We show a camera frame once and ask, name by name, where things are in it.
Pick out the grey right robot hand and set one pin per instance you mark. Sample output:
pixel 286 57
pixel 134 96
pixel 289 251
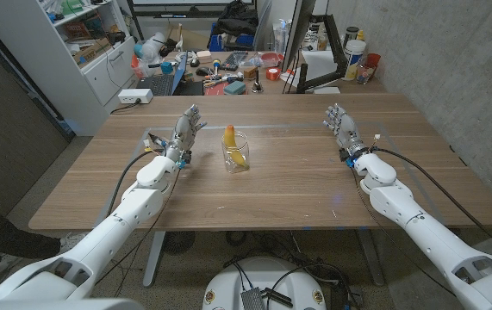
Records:
pixel 346 131

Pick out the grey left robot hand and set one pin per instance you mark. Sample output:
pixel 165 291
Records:
pixel 183 133

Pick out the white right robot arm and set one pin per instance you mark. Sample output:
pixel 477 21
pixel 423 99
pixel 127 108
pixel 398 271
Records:
pixel 426 241

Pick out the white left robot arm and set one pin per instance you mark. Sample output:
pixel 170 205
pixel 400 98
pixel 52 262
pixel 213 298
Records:
pixel 112 228

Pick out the yellow banana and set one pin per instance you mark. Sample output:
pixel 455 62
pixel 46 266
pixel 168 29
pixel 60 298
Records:
pixel 229 135

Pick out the glass jar with banana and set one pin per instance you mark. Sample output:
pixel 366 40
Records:
pixel 228 163

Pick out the red cup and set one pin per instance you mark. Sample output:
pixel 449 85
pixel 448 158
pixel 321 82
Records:
pixel 372 60

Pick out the clear sanitizer bottle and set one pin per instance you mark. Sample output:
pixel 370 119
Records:
pixel 281 39

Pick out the black laptop blue lid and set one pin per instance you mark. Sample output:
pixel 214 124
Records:
pixel 159 84

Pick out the white power strip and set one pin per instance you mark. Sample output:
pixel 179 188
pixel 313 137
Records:
pixel 135 95

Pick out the black computer mouse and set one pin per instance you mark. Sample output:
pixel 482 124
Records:
pixel 203 71

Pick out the teal cube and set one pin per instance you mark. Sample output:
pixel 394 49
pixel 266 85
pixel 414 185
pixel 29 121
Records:
pixel 166 67

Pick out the teal rectangular box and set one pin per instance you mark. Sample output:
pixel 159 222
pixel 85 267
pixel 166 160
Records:
pixel 234 88

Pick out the tall white lidded container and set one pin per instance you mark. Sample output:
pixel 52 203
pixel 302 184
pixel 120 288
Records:
pixel 352 60

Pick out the red tape roll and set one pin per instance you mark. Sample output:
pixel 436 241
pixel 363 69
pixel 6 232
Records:
pixel 272 74

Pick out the dark lidded jar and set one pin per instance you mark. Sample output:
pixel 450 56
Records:
pixel 351 35

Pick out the blue bin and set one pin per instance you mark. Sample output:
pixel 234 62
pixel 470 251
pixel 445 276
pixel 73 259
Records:
pixel 217 43

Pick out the red bowl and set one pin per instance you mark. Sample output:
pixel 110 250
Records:
pixel 271 59

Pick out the black round fan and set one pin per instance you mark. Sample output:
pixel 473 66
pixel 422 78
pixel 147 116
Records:
pixel 178 242

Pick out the black monitor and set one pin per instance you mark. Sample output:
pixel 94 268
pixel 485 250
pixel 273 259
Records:
pixel 299 30

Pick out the cardboard box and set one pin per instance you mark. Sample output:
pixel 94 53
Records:
pixel 90 51

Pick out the black bag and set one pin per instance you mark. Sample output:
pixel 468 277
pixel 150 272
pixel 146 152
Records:
pixel 237 19

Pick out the grey metal table leg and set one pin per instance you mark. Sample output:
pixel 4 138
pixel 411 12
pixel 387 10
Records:
pixel 153 262
pixel 370 258

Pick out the white shelf cabinet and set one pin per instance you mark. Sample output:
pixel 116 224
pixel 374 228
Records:
pixel 56 64

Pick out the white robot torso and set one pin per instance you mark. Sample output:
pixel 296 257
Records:
pixel 267 275

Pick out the grey perforated module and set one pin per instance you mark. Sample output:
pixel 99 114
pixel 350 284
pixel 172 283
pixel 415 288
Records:
pixel 253 299

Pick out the black trouser leg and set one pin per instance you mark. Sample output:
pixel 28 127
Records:
pixel 8 241

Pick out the whiteboard with black frame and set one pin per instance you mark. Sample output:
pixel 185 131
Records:
pixel 176 4

